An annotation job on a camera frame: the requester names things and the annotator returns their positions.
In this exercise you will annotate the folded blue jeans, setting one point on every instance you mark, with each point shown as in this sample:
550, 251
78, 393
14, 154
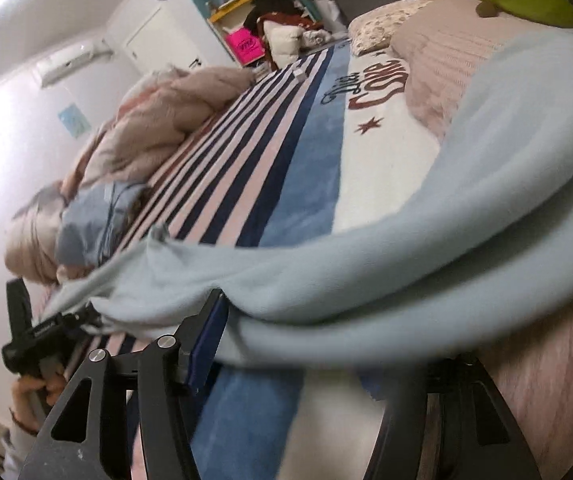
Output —
86, 220

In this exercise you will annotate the red garment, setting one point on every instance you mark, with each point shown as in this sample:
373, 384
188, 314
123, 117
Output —
294, 22

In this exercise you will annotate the striped printed blanket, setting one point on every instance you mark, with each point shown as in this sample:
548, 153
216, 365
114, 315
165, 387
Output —
291, 160

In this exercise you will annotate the pink ribbed pillow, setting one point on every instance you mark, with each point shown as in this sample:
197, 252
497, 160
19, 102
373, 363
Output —
441, 50

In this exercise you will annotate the floral pillow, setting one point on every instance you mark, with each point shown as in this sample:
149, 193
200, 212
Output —
381, 25

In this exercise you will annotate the white door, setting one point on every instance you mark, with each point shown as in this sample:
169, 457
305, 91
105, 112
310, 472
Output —
166, 40

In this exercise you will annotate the black garment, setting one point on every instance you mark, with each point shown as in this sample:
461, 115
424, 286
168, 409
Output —
279, 5

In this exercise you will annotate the white air conditioner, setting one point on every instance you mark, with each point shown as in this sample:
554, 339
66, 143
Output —
71, 62

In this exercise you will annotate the small blue wall poster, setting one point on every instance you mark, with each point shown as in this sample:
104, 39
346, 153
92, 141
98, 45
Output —
74, 120

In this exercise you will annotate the pink shopping bag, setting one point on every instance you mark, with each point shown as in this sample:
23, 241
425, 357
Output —
244, 45

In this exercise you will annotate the light blue pants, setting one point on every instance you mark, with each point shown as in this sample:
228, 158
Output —
416, 235

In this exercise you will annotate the person's left hand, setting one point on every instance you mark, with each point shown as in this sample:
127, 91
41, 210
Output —
29, 392

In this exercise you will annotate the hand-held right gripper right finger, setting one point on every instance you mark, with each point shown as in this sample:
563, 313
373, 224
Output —
459, 400

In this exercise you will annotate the yellow storage rack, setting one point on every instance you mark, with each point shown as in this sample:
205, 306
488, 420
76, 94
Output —
236, 0

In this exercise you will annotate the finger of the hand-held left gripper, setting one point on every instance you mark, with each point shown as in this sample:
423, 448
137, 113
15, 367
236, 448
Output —
18, 305
66, 324

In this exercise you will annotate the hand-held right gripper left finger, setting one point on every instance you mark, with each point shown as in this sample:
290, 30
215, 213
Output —
211, 340

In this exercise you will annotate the crumpled pink grey duvet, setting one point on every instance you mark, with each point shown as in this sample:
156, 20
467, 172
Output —
166, 115

